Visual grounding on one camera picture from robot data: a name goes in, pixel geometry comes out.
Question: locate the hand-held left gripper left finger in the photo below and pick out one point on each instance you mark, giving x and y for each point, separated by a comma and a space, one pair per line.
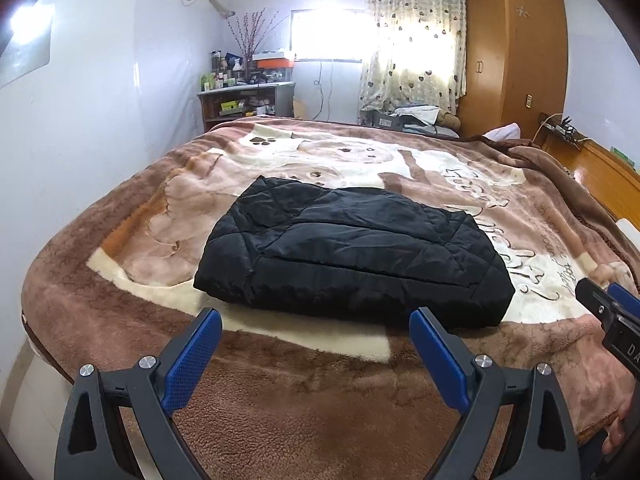
192, 360

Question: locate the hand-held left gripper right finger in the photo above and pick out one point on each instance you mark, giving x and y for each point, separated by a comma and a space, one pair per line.
437, 360

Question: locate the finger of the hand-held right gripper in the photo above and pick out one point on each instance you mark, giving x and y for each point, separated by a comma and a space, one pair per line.
595, 300
627, 300

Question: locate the black quilted jacket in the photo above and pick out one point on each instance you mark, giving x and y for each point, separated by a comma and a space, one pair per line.
350, 250

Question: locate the person's right hand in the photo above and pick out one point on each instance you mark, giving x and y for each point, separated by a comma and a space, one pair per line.
620, 390

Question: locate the printed beige brown blanket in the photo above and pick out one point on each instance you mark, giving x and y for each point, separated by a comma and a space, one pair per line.
300, 385

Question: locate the plain brown fleece blanket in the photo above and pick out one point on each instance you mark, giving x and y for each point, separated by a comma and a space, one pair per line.
560, 180

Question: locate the wooden headboard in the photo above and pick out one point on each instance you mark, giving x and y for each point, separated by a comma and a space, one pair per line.
600, 175

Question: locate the green packet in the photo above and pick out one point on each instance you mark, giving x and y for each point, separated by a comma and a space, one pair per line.
622, 156

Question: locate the white pillow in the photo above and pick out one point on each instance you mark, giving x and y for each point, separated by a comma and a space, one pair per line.
502, 132

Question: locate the pile of cloths and boxes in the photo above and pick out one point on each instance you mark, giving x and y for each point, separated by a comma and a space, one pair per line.
400, 117

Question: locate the shelf unit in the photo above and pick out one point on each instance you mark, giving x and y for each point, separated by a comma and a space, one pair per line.
240, 105

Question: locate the cardboard box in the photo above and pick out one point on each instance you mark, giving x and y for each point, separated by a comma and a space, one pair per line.
299, 110

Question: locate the wooden wardrobe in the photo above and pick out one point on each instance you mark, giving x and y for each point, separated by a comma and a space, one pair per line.
510, 35

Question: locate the cluster of bottles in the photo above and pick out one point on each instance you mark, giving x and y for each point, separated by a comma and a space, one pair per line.
222, 75

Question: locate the orange and white box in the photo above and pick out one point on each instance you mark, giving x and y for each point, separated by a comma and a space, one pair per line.
272, 64

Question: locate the heart patterned curtain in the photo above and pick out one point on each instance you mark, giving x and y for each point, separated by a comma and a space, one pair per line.
410, 35

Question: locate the bare decorative branches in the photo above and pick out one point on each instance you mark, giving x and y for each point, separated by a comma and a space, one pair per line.
250, 35

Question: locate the glossy wall sheet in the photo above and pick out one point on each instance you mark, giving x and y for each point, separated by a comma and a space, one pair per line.
27, 45

